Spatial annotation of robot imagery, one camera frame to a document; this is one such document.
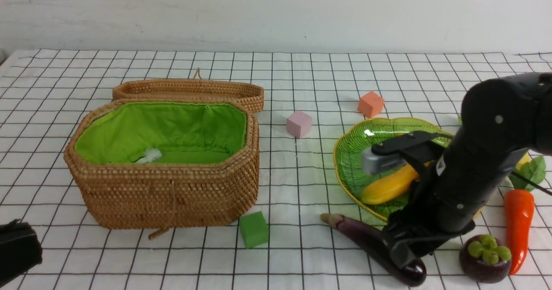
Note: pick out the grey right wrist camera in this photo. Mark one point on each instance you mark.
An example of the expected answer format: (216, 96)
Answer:
(388, 156)

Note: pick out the green leaf-shaped glass plate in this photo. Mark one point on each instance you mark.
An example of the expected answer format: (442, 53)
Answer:
(347, 157)

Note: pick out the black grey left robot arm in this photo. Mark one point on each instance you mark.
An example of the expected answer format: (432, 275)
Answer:
(20, 250)

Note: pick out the woven rattan basket lid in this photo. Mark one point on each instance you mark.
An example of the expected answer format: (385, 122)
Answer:
(248, 95)

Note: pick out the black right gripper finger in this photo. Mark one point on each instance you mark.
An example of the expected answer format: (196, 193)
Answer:
(400, 254)

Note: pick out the yellow foam cube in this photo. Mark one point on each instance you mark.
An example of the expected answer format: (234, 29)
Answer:
(524, 160)

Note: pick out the woven rattan basket green lining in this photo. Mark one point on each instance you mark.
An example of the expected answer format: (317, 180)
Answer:
(166, 163)

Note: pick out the dark purple toy eggplant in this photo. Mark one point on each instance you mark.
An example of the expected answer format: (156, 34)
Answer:
(412, 273)

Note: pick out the green foam cube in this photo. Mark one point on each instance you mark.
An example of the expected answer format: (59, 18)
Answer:
(254, 229)

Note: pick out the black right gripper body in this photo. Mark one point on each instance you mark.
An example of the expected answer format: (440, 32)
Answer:
(418, 227)

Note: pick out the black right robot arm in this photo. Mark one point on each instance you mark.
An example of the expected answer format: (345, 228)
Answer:
(502, 119)

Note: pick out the orange toy carrot green leaves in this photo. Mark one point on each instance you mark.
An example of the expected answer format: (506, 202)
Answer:
(519, 204)

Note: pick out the yellow toy banana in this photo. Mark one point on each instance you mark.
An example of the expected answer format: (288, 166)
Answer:
(389, 187)

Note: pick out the orange foam cube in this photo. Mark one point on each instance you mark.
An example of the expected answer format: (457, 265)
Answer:
(371, 104)

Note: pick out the pink foam cube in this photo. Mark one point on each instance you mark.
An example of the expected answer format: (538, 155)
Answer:
(299, 124)

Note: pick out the purple toy mangosteen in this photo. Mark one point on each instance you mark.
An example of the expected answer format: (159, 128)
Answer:
(485, 259)

